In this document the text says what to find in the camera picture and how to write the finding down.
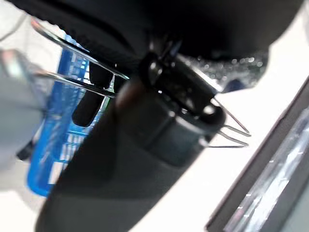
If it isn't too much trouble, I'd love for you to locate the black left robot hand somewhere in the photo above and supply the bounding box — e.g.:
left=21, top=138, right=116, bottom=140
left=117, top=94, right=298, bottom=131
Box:
left=4, top=0, right=304, bottom=232

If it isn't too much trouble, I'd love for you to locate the blue plastic shopping basket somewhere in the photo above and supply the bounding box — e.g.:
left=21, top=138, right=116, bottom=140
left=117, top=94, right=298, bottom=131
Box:
left=26, top=20, right=252, bottom=198

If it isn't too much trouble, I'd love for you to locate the black shelf board clear rail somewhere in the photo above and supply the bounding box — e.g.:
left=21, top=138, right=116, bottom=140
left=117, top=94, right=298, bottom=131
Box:
left=206, top=76, right=309, bottom=232

